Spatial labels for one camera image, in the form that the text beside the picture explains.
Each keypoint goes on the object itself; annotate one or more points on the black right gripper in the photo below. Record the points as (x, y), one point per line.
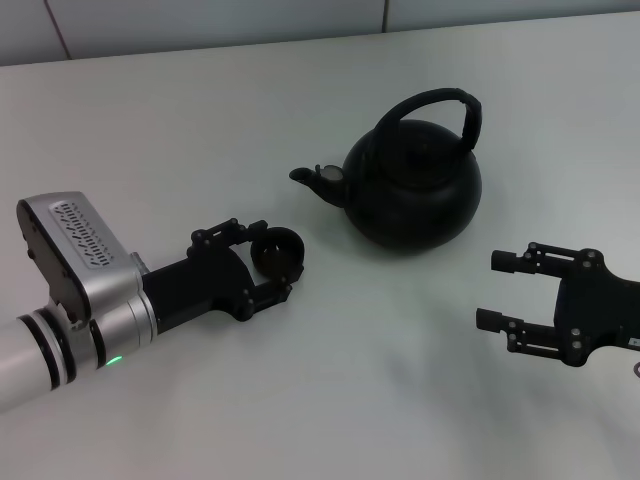
(595, 310)

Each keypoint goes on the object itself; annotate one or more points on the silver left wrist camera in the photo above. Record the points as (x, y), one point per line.
(75, 235)

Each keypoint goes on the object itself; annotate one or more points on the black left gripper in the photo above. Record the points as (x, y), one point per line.
(200, 285)

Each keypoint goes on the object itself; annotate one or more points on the black cast iron teapot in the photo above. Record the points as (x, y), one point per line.
(415, 200)

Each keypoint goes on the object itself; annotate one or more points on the small black teacup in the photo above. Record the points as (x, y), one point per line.
(277, 255)

